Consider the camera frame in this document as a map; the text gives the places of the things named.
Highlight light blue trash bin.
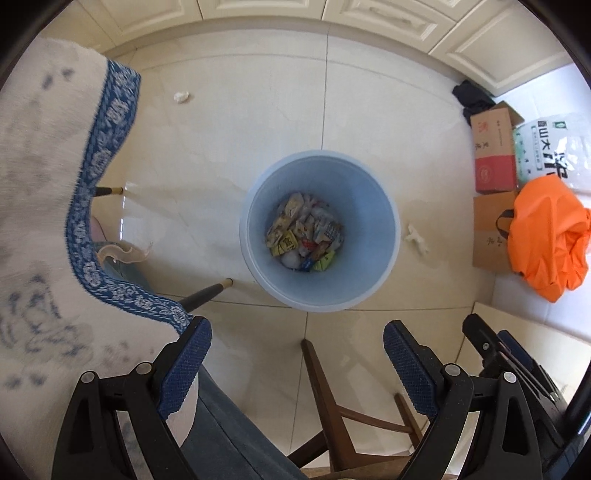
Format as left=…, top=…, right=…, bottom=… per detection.
left=239, top=151, right=401, bottom=312

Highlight cream kitchen base cabinets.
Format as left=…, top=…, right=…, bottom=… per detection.
left=41, top=0, right=572, bottom=95

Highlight person's dark trousers leg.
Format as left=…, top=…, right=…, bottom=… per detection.
left=91, top=244, right=306, bottom=480

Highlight orange plastic bag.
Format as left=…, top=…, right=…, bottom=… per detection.
left=507, top=174, right=590, bottom=303

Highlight brown wooden chair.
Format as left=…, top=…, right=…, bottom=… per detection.
left=288, top=339, right=423, bottom=479

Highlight crumpled white tissue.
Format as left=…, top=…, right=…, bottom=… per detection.
left=173, top=91, right=190, bottom=104
left=405, top=223, right=430, bottom=256

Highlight red brown cardboard box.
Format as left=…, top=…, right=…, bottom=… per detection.
left=471, top=101, right=524, bottom=194

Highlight white rice bag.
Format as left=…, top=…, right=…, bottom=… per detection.
left=513, top=113, right=590, bottom=195

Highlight black cloth on floor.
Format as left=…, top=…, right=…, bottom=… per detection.
left=452, top=80, right=496, bottom=124

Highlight white blue patterned tablecloth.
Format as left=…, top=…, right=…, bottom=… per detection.
left=1, top=38, right=189, bottom=479

